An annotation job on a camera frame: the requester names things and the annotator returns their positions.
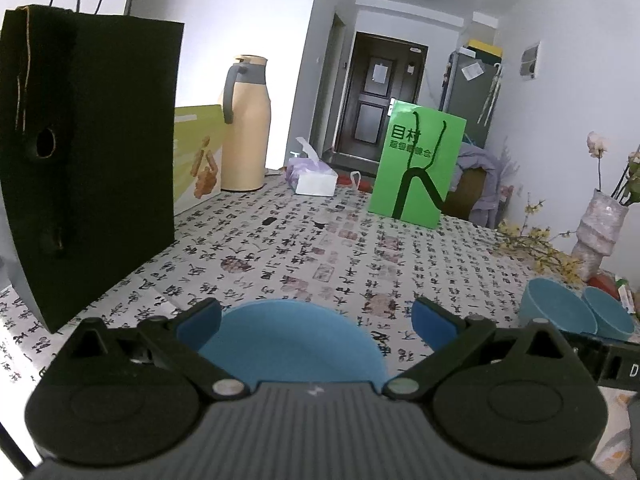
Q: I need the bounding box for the yellow and black box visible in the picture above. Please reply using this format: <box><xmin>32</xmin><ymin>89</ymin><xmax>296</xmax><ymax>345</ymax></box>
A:
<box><xmin>459</xmin><ymin>38</ymin><xmax>504</xmax><ymax>59</ymax></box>

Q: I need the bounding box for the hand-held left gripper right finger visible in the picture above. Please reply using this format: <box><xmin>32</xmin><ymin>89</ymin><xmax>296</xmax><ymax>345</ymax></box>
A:
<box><xmin>382</xmin><ymin>297</ymin><xmax>576</xmax><ymax>402</ymax></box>

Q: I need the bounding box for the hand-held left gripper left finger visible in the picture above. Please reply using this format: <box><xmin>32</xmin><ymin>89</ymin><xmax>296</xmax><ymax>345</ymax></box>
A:
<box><xmin>62</xmin><ymin>297</ymin><xmax>251</xmax><ymax>402</ymax></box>

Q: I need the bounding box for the white tissue pack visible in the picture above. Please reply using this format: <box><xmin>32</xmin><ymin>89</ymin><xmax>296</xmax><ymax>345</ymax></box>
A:
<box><xmin>285</xmin><ymin>136</ymin><xmax>340</xmax><ymax>196</ymax></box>

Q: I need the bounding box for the black cable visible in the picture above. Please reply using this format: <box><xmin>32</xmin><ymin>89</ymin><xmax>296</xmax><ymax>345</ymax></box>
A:
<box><xmin>0</xmin><ymin>424</ymin><xmax>32</xmax><ymax>477</ymax></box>

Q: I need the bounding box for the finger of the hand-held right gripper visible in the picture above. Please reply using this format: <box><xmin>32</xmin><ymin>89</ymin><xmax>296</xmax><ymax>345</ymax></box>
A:
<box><xmin>559</xmin><ymin>329</ymin><xmax>603</xmax><ymax>382</ymax></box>

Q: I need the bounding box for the green snack packet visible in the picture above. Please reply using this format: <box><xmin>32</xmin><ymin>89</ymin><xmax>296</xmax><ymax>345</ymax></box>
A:
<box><xmin>614</xmin><ymin>277</ymin><xmax>636</xmax><ymax>316</ymax></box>

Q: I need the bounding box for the red box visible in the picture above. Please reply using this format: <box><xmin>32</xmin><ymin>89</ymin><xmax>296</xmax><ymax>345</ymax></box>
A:
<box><xmin>587</xmin><ymin>272</ymin><xmax>621</xmax><ymax>301</ymax></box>

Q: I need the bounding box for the wall electrical panel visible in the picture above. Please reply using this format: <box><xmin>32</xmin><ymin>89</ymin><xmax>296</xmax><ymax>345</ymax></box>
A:
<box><xmin>519</xmin><ymin>42</ymin><xmax>541</xmax><ymax>80</ymax></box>

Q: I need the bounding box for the green paper bag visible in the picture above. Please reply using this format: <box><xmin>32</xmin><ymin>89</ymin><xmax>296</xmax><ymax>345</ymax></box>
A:
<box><xmin>367</xmin><ymin>101</ymin><xmax>468</xmax><ymax>230</ymax></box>

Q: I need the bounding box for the beige thermos jug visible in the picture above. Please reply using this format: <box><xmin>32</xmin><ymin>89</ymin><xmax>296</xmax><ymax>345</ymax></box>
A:
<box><xmin>219</xmin><ymin>53</ymin><xmax>272</xmax><ymax>192</ymax></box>

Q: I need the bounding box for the grey ceramic vase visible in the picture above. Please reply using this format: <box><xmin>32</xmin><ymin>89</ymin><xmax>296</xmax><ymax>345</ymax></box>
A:
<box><xmin>570</xmin><ymin>188</ymin><xmax>630</xmax><ymax>284</ymax></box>

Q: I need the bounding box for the dark brown door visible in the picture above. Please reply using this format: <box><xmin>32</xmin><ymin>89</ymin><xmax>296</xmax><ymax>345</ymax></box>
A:
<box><xmin>335</xmin><ymin>31</ymin><xmax>430</xmax><ymax>161</ymax></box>

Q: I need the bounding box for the wooden chair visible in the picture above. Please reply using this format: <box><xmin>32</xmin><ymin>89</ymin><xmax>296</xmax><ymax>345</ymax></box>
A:
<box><xmin>442</xmin><ymin>167</ymin><xmax>494</xmax><ymax>221</ymax></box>

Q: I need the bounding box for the white folded umbrella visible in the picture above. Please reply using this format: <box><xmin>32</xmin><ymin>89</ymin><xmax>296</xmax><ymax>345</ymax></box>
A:
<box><xmin>477</xmin><ymin>64</ymin><xmax>501</xmax><ymax>126</ymax></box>

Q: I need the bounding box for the yellow-green snack box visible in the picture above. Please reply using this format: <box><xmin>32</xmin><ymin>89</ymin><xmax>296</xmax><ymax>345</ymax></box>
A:
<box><xmin>172</xmin><ymin>104</ymin><xmax>229</xmax><ymax>217</ymax></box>

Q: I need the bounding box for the blue plate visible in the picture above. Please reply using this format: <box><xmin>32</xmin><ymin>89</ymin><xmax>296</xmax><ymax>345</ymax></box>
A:
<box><xmin>197</xmin><ymin>299</ymin><xmax>390</xmax><ymax>392</ymax></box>

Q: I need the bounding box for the grey refrigerator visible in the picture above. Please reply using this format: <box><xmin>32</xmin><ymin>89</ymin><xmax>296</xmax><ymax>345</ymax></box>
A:
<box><xmin>442</xmin><ymin>49</ymin><xmax>503</xmax><ymax>149</ymax></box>

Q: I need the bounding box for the chair with purple jacket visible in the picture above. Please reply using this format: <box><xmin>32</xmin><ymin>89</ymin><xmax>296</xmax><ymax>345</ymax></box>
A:
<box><xmin>449</xmin><ymin>142</ymin><xmax>516</xmax><ymax>229</ymax></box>

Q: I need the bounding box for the blue bowl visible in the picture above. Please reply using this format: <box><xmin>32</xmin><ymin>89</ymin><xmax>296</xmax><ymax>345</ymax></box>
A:
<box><xmin>517</xmin><ymin>278</ymin><xmax>599</xmax><ymax>336</ymax></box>
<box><xmin>581</xmin><ymin>285</ymin><xmax>636</xmax><ymax>340</ymax></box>

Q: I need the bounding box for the yellow flower branch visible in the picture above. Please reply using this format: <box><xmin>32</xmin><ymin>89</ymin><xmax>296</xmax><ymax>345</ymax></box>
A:
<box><xmin>497</xmin><ymin>197</ymin><xmax>586</xmax><ymax>286</ymax></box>

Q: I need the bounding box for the black paper bag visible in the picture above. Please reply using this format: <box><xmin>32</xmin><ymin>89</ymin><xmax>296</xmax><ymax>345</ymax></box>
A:
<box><xmin>0</xmin><ymin>0</ymin><xmax>185</xmax><ymax>335</ymax></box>

